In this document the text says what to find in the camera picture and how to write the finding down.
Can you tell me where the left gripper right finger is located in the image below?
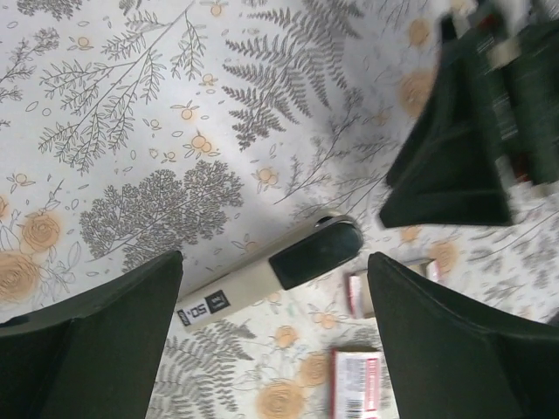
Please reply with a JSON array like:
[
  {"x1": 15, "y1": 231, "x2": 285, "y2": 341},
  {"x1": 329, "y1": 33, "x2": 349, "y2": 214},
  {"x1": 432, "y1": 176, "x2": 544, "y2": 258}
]
[{"x1": 368, "y1": 252, "x2": 558, "y2": 418}]

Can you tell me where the beige and black stapler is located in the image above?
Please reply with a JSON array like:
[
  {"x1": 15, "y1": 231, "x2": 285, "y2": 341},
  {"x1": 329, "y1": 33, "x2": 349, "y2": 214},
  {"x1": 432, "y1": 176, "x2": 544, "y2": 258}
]
[{"x1": 176, "y1": 210, "x2": 364, "y2": 331}]

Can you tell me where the cardboard staple tray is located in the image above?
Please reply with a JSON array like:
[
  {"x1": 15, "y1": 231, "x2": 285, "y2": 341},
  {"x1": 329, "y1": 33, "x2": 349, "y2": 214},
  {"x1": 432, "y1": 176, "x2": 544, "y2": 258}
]
[{"x1": 346, "y1": 258, "x2": 440, "y2": 319}]

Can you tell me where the red white staple box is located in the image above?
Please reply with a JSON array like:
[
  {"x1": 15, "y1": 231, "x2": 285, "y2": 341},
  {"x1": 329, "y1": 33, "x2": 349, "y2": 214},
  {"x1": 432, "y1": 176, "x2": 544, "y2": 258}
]
[{"x1": 329, "y1": 345, "x2": 397, "y2": 419}]

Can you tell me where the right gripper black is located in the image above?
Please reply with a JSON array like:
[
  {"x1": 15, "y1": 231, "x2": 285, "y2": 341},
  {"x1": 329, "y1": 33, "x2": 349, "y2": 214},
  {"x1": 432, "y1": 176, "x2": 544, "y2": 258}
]
[{"x1": 379, "y1": 1, "x2": 558, "y2": 228}]

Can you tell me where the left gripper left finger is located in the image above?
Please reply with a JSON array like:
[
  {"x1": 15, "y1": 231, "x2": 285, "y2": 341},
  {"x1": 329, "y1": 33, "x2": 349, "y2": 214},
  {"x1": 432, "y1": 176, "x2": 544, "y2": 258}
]
[{"x1": 1, "y1": 251, "x2": 183, "y2": 418}]

